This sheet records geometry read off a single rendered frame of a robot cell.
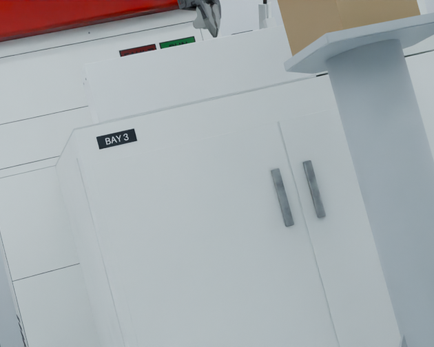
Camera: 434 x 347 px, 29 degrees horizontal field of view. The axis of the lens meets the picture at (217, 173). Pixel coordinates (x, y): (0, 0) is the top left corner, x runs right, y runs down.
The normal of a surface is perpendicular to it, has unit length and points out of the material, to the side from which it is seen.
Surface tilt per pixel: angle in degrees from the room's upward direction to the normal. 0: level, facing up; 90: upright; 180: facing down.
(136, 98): 90
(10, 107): 90
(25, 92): 90
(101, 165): 90
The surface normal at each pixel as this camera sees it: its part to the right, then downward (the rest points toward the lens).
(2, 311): 0.25, -0.12
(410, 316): -0.77, 0.17
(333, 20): -0.92, 0.22
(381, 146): -0.38, 0.04
